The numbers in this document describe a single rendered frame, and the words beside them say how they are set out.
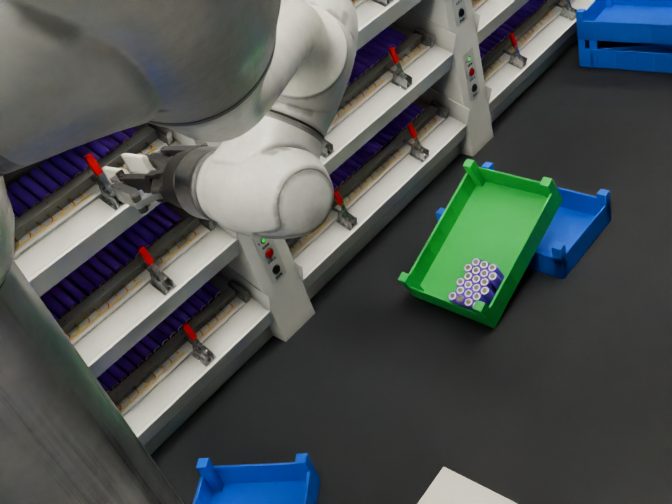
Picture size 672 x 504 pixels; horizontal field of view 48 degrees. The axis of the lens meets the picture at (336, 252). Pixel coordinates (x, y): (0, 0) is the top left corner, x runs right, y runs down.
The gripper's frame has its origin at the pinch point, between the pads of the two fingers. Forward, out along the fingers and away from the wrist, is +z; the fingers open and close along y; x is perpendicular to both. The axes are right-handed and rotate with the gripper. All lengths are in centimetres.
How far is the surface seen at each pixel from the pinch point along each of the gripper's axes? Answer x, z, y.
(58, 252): -7.8, 11.4, -12.3
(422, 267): -54, 1, 44
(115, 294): -22.8, 19.0, -7.0
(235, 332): -45.3, 18.7, 7.9
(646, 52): -53, -4, 134
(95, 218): -7.3, 12.3, -4.4
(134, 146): -2.6, 16.1, 9.0
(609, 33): -47, 5, 134
